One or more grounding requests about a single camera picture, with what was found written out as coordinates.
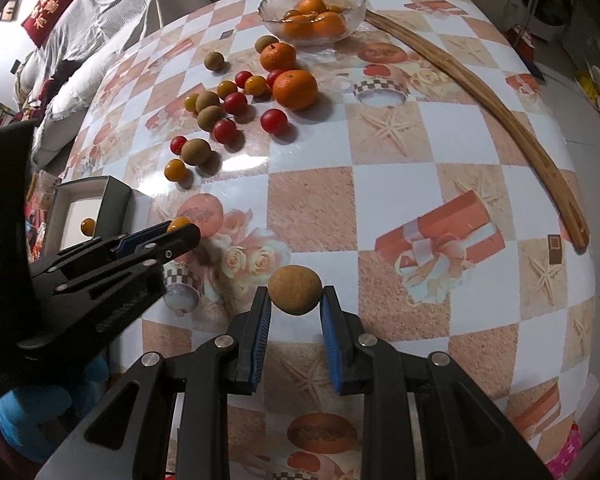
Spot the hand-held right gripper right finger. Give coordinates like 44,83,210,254
320,285,556,480

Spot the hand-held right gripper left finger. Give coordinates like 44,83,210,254
34,287,273,480

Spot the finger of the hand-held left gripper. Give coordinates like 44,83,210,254
17,222,202,352
45,232,153,267

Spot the white shallow box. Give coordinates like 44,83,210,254
45,176,153,253

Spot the person's left hand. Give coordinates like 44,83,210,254
0,355,108,463

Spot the white fringed cushion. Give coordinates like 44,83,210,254
45,45,133,128

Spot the checkered printed tablecloth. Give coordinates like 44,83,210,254
60,0,600,480

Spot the grey patterned sofa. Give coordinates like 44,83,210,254
15,0,206,171

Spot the red embroidered pillow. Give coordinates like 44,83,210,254
20,0,87,48

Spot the long curved wooden stick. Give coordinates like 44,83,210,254
362,9,590,252

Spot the white round appliance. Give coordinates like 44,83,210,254
505,0,576,43

